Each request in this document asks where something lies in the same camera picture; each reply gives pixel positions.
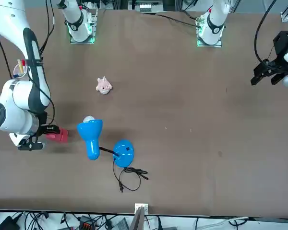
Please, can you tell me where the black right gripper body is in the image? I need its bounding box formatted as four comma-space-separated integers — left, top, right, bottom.
30, 112, 48, 144

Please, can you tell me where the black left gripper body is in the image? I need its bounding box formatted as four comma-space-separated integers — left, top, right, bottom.
268, 30, 288, 65

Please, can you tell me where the red block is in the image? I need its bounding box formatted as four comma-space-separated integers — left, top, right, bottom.
45, 128, 69, 143

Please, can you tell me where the blue desk lamp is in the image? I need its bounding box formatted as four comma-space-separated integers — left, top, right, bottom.
76, 115, 135, 168

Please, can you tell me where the clear plastic cup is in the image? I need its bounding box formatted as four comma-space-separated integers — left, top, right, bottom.
13, 63, 31, 81

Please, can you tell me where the pink plush toy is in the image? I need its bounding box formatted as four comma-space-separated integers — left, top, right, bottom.
95, 75, 113, 95

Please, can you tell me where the black power adapter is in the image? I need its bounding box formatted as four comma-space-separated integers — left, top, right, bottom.
0, 215, 21, 230

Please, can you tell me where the power strip with orange switches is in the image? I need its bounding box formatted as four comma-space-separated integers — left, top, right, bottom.
79, 217, 94, 230

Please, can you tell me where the grey device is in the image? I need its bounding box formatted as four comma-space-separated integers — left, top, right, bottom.
116, 218, 130, 230

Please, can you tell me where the small white power strip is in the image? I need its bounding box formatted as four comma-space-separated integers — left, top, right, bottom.
138, 3, 152, 13

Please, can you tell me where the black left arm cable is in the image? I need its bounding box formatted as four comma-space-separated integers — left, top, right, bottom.
254, 0, 278, 72

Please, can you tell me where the black lamp power cable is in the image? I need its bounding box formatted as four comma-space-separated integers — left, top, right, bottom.
112, 158, 149, 193

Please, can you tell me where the black base cable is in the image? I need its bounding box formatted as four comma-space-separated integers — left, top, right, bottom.
140, 11, 199, 27

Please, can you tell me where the white mounting bracket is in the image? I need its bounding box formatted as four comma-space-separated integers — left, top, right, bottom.
134, 203, 149, 215

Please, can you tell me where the aluminium camera post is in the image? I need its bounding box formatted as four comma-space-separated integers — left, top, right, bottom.
129, 207, 146, 230

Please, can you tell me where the white cable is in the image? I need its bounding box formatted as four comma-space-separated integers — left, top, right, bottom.
228, 216, 250, 223

